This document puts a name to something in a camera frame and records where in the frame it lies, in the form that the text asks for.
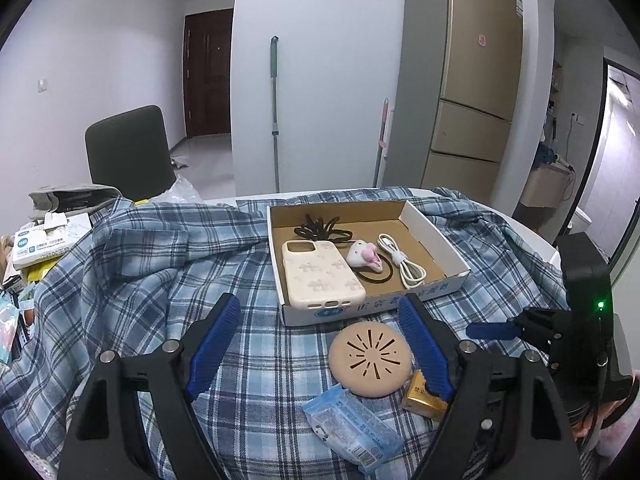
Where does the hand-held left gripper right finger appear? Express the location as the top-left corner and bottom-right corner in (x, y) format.
(397, 292), (583, 480)

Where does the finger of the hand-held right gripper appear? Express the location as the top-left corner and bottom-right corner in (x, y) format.
(466, 310), (568, 354)

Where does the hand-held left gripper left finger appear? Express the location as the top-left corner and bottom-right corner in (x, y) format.
(57, 292), (242, 480)

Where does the white charging cable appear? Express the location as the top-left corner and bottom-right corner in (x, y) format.
(376, 232), (427, 290)

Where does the pink white plush hair tie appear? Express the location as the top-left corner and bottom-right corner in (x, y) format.
(346, 241), (396, 283)

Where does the cream patterned phone case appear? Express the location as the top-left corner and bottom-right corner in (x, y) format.
(281, 240), (367, 311)

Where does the cardboard box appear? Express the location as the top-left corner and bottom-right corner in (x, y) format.
(266, 199), (472, 327)

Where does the black hair tie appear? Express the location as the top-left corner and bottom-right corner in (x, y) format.
(293, 214), (351, 246)

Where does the person's right forearm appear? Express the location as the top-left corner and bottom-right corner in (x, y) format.
(575, 370), (640, 458)

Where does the yellow cigarette pack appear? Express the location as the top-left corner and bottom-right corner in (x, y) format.
(400, 369), (451, 422)

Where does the round beige vented disc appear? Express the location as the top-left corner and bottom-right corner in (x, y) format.
(328, 323), (413, 401)

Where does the blue plaid shirt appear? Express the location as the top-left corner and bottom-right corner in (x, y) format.
(0, 186), (568, 480)

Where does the beige vanity cabinet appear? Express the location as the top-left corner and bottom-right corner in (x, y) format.
(517, 162), (576, 233)

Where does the blue tissue packet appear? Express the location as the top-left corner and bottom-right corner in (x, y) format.
(302, 384), (406, 473)

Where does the clear plastic bag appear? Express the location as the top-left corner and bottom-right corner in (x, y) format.
(150, 172), (203, 204)

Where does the white tissue box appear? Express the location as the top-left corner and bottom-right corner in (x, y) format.
(12, 212), (93, 270)

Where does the grey fabric bag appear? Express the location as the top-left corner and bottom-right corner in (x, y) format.
(27, 183), (123, 221)

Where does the dark grey chair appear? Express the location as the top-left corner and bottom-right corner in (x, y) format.
(84, 105), (177, 201)

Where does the pale blue wet wipes packet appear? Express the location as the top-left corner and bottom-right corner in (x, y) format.
(0, 292), (23, 366)

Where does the gold refrigerator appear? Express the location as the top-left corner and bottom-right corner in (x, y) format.
(382, 0), (524, 211)

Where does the dark brown door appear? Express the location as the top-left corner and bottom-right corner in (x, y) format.
(183, 8), (234, 139)

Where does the pink handled mop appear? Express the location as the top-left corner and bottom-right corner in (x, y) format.
(372, 99), (391, 187)

